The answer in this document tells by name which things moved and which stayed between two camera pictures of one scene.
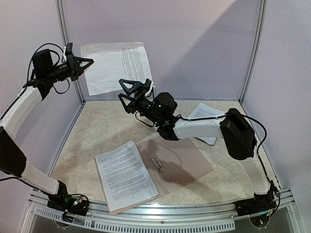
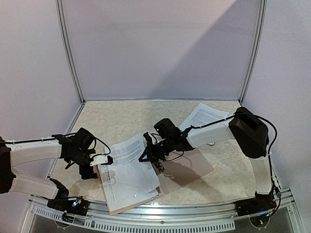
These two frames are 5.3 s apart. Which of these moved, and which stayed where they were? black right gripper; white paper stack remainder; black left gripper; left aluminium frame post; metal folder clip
Moved: black right gripper; black left gripper
Stayed: left aluminium frame post; white paper stack remainder; metal folder clip
